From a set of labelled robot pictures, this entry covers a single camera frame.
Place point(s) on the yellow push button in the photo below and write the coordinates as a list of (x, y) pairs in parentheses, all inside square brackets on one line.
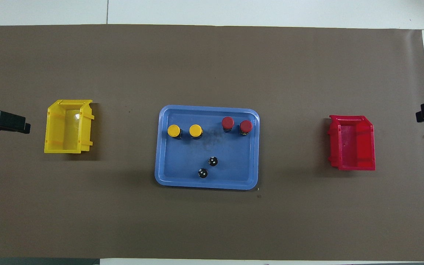
[(174, 130), (195, 130)]

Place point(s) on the red push button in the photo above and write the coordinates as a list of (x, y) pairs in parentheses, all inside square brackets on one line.
[(246, 126), (228, 122)]

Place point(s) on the yellow plastic storage bin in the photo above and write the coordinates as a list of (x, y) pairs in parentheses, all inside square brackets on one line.
[(87, 125)]

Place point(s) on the red plastic storage bin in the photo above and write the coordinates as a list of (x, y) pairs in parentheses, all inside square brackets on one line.
[(355, 147)]

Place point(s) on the brown paper table mat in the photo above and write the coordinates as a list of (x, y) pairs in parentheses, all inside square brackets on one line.
[(123, 221)]

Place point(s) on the blue plastic tray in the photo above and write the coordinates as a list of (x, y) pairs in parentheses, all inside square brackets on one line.
[(182, 162)]

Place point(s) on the black cylindrical capacitor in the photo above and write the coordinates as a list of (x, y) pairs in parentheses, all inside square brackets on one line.
[(213, 161), (202, 173)]

